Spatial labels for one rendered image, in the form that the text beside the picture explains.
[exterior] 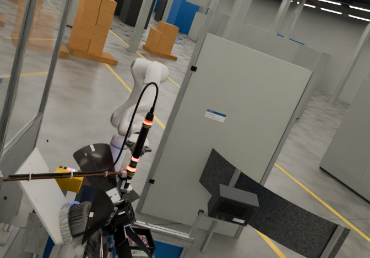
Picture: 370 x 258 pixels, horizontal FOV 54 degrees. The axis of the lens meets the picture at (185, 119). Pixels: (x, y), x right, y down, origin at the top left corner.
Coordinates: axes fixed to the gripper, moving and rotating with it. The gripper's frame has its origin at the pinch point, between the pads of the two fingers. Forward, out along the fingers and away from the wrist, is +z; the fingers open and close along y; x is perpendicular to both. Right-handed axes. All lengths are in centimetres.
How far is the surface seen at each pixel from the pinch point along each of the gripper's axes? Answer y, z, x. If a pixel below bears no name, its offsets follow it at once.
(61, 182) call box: 32, -32, -45
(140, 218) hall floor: -41, -172, -145
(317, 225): -174, -96, -60
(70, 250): 15, 35, -34
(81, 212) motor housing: 15.9, 12.0, -30.9
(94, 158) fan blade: 17.4, -0.1, -9.7
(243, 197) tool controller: -73, -34, -24
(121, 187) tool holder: 1.8, 2.9, -18.7
